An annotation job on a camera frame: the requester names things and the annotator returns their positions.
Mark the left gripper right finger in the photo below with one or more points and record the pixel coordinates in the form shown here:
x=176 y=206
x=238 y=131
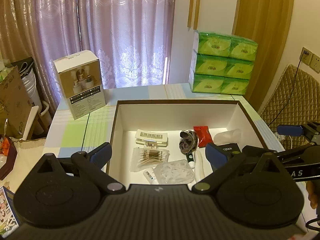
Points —
x=224 y=165

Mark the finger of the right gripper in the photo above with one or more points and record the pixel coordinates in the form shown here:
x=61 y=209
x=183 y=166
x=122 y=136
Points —
x=252 y=151
x=290 y=130

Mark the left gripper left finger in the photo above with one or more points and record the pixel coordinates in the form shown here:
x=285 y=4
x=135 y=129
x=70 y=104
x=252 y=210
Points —
x=90 y=167

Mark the white electric toothbrush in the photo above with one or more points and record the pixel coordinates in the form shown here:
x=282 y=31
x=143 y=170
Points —
x=200 y=166

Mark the clear plastic cup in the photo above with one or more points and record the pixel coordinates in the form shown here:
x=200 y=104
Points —
x=228 y=137

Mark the red candy wrapper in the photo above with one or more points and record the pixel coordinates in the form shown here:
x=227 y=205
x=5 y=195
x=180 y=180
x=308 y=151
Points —
x=204 y=136

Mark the bag of dental floss picks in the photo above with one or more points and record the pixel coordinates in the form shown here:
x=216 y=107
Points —
x=174 y=172

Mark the bag of cotton swabs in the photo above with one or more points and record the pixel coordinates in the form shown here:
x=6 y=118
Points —
x=143 y=158

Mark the cream hair claw clip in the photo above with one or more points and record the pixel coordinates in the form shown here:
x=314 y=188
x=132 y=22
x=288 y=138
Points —
x=151 y=139

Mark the white power strip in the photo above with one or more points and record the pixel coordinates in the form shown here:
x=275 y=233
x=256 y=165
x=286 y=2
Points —
x=282 y=138

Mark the black Flyco box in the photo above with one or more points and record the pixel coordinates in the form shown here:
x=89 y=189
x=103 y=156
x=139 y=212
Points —
x=229 y=149

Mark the quilted brown chair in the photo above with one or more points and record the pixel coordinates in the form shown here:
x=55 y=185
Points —
x=295 y=101

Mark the checked tablecloth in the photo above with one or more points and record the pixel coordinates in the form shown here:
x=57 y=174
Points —
x=67 y=136

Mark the small white tube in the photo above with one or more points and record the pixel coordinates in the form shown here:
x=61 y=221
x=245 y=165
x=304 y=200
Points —
x=150 y=176

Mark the brown cardboard storage box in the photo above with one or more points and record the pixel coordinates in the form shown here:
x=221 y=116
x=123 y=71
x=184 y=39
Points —
x=167 y=114

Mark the white product box with photo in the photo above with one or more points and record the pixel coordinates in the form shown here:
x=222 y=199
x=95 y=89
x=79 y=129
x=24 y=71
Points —
x=81 y=84

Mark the green tissue pack bundle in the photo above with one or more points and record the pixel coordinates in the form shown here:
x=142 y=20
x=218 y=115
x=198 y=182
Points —
x=221 y=64

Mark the brown cardboard carton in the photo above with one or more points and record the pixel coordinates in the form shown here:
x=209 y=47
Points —
x=15 y=104

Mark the blue printed book box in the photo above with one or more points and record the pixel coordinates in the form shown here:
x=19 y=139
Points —
x=9 y=220

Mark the purple curtain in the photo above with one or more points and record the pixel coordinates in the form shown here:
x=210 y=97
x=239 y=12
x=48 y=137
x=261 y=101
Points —
x=131 y=38

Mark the wall power socket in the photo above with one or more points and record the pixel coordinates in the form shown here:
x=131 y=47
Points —
x=310 y=59

